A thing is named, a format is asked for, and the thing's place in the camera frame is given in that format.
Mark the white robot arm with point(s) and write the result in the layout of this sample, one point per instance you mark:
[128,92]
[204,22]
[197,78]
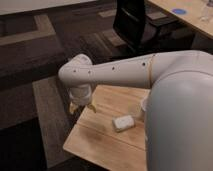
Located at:
[179,111]

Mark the white paper cup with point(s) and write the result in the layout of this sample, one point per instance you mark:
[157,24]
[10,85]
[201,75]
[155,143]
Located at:
[143,106]

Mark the black office chair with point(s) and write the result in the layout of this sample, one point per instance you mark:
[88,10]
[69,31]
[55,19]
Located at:
[141,25]

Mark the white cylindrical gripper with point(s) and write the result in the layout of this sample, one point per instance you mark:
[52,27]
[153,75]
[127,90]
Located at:
[82,96]

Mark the white sponge block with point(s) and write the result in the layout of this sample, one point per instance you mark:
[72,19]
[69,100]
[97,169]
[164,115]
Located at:
[123,123]

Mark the blue round disc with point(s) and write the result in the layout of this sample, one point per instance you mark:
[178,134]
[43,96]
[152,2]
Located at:
[179,11]

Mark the clear glass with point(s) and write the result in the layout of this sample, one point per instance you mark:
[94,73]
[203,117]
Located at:
[207,13]

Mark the light wooden desk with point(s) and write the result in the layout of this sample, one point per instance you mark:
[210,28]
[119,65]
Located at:
[193,15]

